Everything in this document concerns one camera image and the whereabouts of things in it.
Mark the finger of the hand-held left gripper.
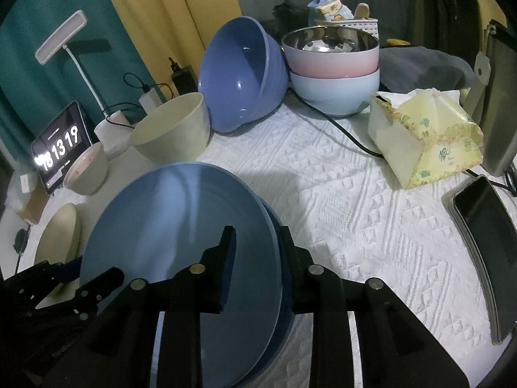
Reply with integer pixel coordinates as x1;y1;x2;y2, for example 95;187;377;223
0;255;86;312
60;267;126;324

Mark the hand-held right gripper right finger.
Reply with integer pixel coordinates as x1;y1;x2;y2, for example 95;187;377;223
279;226;470;388

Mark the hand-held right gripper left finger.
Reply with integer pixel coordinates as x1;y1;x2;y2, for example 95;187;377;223
46;226;237;388

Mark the beige plate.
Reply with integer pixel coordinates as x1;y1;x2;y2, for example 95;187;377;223
33;203;82;265

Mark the light blue plate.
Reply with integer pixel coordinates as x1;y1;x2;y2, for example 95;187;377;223
80;163;282;388

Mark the beige bowl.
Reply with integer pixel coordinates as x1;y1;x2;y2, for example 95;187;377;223
131;92;211;161

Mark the dark blue plate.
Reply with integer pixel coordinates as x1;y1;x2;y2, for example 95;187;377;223
198;16;290;132

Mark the white textured tablecloth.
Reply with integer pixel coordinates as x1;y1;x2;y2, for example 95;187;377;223
0;89;517;388

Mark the cardboard box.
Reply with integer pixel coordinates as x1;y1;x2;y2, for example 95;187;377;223
15;187;54;226

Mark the small white box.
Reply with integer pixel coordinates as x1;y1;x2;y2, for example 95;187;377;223
19;173;38;195

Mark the small white pink-lined bowl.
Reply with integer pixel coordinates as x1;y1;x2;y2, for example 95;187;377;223
62;142;111;195

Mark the tablet with clock display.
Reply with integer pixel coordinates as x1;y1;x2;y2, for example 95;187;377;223
31;101;93;195

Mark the light blue bowl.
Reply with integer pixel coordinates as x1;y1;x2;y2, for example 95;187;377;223
289;68;381;116

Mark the teal curtain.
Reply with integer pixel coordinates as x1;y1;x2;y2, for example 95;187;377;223
0;0;156;166

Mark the black tablet device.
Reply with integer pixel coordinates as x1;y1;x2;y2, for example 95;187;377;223
441;186;510;346

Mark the yellow tissue pack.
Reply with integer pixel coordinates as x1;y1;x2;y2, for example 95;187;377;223
367;88;484;190

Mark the pink steel-lined bowl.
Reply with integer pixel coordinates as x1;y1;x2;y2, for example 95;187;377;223
281;27;381;79

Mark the white desk lamp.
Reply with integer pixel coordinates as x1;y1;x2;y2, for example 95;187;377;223
34;10;132;156

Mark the grey cloth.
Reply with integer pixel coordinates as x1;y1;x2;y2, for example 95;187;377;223
379;46;474;92

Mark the white perforated basket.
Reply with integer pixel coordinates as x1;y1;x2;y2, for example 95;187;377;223
314;18;381;46

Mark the yellow curtain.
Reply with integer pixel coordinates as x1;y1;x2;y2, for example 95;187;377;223
98;0;243;90

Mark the silver metal flask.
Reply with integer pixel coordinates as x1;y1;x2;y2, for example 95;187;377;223
464;20;517;175

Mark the dark chair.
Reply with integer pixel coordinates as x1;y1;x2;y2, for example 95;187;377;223
340;0;409;43

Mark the long black cable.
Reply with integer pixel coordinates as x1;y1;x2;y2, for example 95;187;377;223
288;89;384;158

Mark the white charger black cable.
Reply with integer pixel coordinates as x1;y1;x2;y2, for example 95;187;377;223
122;72;175;102

